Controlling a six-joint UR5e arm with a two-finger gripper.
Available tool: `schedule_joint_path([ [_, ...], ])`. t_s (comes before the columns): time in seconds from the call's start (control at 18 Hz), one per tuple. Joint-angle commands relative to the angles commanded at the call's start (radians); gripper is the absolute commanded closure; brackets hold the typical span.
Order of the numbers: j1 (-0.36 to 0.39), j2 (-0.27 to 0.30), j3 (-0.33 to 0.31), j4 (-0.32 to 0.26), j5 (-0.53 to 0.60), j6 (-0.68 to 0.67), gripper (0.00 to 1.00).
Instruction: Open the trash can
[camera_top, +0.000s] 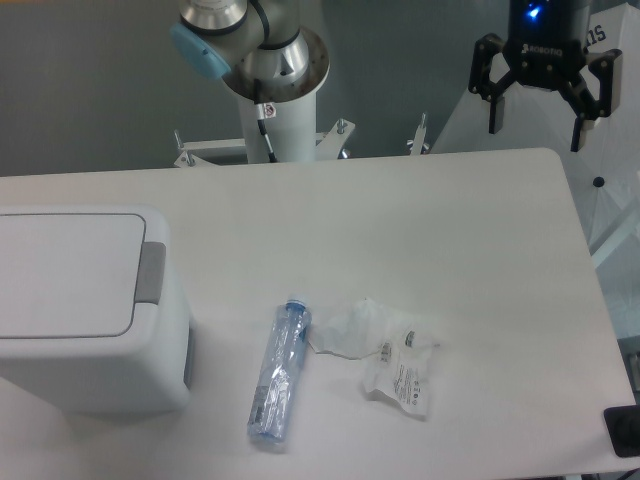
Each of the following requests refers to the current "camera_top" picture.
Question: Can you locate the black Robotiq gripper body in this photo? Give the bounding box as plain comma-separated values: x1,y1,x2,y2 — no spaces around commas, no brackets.
502,0,591,91

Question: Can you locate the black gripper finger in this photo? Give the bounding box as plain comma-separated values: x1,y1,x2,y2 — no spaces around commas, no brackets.
558,48,624,153
468,33,519,134

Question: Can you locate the white trash can lid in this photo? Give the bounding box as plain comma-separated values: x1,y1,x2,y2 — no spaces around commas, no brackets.
1,214,145,339

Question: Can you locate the grey trash can push button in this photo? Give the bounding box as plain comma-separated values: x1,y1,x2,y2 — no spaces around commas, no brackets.
134,242,166,305

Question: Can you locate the white trash can body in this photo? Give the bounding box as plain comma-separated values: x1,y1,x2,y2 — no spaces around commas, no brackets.
1,205,194,414

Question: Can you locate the white Superior umbrella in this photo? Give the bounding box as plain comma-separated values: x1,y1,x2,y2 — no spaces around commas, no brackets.
429,0,640,341

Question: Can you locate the crumpled white tissue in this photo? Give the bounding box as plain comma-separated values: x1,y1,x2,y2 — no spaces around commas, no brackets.
309,298,406,360

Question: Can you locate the clear printed plastic wrapper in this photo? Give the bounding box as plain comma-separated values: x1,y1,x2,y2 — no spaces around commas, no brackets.
362,322,439,421

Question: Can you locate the black device at table edge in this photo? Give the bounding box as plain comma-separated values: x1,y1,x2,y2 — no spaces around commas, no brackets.
603,405,639,458

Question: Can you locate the crushed clear plastic bottle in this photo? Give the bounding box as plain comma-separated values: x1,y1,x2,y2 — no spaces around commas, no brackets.
247,295,312,444

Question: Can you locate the white metal base frame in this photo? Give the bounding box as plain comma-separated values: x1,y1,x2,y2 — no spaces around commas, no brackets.
172,112,432,169

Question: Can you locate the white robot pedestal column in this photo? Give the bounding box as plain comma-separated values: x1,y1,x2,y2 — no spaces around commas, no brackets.
236,91,316,164

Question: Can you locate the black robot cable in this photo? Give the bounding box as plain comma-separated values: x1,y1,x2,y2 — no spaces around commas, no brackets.
252,77,279,164

